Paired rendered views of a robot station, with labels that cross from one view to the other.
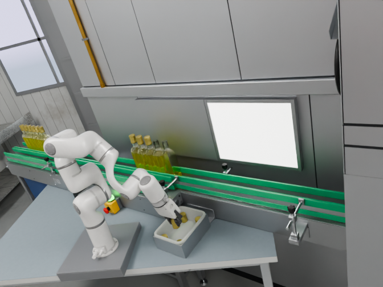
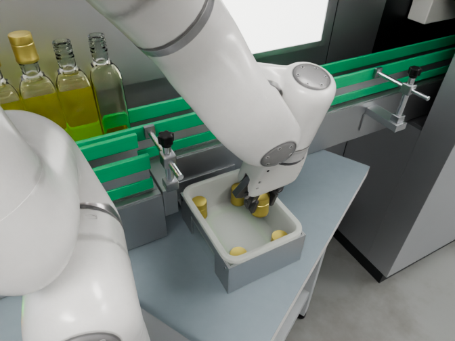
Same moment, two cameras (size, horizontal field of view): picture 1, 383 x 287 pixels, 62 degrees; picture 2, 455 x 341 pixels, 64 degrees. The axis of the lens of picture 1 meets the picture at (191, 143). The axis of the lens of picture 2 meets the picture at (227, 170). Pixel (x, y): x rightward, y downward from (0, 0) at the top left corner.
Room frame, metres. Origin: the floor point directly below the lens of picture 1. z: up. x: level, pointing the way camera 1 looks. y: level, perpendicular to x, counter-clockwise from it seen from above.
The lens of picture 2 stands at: (1.06, 0.65, 1.37)
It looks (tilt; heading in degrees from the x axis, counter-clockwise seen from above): 40 degrees down; 289
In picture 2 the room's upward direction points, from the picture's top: 2 degrees clockwise
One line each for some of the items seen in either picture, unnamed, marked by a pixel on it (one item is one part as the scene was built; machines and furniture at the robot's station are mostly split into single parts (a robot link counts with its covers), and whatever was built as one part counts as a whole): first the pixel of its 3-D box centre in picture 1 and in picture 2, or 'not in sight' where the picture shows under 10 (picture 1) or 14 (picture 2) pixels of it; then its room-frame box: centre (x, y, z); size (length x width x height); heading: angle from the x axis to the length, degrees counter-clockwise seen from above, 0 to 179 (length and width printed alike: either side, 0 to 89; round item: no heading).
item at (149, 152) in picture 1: (155, 164); (50, 127); (1.57, 0.22, 0.99); 0.06 x 0.06 x 0.21; 49
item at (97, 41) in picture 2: (165, 145); (98, 48); (1.49, 0.13, 1.12); 0.03 x 0.03 x 0.05
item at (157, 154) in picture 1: (163, 165); (82, 120); (1.53, 0.18, 0.99); 0.06 x 0.06 x 0.21; 48
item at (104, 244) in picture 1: (99, 237); not in sight; (1.22, 0.54, 0.87); 0.16 x 0.13 x 0.15; 164
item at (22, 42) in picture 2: (147, 140); (23, 47); (1.57, 0.22, 1.14); 0.04 x 0.04 x 0.04
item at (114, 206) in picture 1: (113, 205); not in sight; (1.59, 0.54, 0.79); 0.07 x 0.07 x 0.07; 49
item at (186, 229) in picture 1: (182, 229); (238, 222); (1.21, 0.15, 0.80); 0.22 x 0.17 x 0.09; 139
